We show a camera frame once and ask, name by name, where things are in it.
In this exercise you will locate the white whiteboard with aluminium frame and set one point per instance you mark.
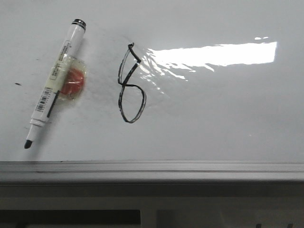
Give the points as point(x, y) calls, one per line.
point(180, 91)

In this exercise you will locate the red round magnet with tape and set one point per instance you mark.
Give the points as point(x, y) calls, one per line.
point(75, 79)

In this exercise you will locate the white black whiteboard marker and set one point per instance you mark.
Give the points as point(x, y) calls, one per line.
point(55, 80)

